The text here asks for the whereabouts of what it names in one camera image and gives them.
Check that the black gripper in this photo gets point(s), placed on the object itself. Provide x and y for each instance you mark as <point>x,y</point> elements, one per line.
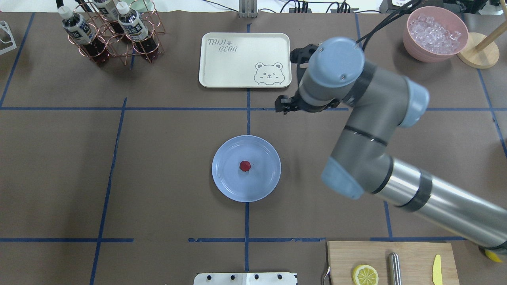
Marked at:
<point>286,104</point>

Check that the red strawberry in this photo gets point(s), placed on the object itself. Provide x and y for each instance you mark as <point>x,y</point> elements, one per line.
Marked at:
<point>245,166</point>

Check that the blue round plate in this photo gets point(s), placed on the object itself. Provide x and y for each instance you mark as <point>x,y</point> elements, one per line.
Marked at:
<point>259,182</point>

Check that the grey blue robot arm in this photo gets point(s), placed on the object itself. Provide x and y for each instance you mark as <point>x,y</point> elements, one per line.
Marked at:
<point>336,71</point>

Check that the cream bear tray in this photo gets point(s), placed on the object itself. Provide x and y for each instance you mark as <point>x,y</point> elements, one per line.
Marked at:
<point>245,60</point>

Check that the pink bowl with ice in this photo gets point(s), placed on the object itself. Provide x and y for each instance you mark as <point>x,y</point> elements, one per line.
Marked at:
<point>433,34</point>

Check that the dark tea bottle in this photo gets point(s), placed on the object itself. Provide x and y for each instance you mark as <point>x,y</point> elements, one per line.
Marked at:
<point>111,15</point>
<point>134,27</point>
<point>82,34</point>

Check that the wooden cutting board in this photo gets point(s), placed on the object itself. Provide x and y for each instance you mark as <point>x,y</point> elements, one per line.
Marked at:
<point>416,261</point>

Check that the green bowl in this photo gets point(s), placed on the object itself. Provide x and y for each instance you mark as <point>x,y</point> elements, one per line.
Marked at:
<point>142,5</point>

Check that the lemon half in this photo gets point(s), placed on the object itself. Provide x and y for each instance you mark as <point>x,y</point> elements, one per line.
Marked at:
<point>365,275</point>

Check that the wooden stand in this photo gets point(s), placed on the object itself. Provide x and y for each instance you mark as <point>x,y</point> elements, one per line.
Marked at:
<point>480,50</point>

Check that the yellow plastic knife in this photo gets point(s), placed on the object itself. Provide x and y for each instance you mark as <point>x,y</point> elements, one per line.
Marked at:
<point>437,270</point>

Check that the whole yellow lemon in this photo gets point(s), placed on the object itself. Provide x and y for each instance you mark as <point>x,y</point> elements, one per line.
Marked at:
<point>492,256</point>

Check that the aluminium frame post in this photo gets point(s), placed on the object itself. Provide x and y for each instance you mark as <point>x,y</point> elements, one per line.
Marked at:
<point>247,9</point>

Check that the copper wire bottle rack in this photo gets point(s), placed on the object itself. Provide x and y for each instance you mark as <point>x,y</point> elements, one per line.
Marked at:
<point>119,46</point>

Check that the steel handled knife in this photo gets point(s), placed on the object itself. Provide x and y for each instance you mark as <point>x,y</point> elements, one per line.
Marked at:
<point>394,269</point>

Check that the white wire cup rack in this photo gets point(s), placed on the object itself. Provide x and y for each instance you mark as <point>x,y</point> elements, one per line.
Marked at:
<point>7,41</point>

